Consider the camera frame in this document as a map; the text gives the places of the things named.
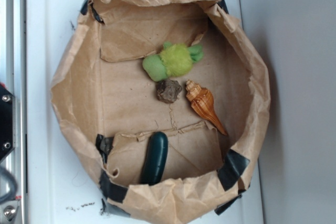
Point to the orange spiral conch shell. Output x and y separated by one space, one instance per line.
202 102

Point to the green plush toy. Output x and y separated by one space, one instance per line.
174 60

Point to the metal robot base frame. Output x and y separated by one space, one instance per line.
13 175

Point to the white plastic tray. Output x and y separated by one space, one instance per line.
59 189

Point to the dark green cucumber toy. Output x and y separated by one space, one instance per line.
155 159

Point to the brown rough rock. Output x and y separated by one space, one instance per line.
168 90

